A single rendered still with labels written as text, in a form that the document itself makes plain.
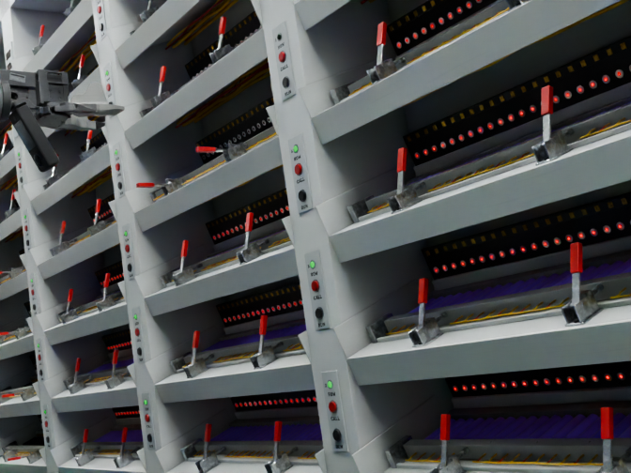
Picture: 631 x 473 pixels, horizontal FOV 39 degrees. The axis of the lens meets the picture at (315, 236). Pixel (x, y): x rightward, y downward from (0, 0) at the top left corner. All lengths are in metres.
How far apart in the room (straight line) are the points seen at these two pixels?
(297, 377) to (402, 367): 0.27
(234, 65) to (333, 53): 0.23
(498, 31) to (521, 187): 0.19
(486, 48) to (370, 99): 0.23
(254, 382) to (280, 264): 0.23
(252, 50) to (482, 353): 0.70
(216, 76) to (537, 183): 0.78
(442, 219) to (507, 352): 0.20
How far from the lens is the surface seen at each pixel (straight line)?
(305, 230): 1.40
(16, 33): 2.81
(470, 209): 1.13
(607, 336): 1.00
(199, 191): 1.72
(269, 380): 1.54
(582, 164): 1.01
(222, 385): 1.69
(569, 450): 1.15
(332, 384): 1.37
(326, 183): 1.37
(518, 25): 1.09
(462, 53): 1.15
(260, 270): 1.53
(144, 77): 2.09
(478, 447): 1.25
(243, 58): 1.58
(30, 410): 2.82
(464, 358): 1.16
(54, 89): 1.63
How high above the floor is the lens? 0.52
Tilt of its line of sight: 8 degrees up
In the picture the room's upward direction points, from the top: 8 degrees counter-clockwise
